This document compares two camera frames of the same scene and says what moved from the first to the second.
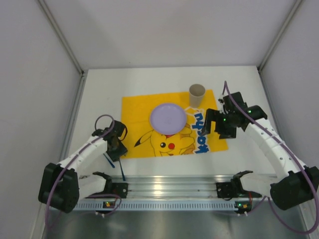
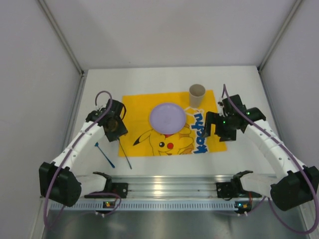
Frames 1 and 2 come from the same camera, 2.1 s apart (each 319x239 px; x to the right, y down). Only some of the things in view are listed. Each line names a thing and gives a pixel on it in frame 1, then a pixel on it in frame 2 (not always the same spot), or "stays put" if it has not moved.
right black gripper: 215,117 stays put
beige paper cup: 197,93 stays put
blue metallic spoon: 121,171 → 124,154
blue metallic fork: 108,160 stays put
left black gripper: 117,152 → 119,132
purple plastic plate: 168,118 stays put
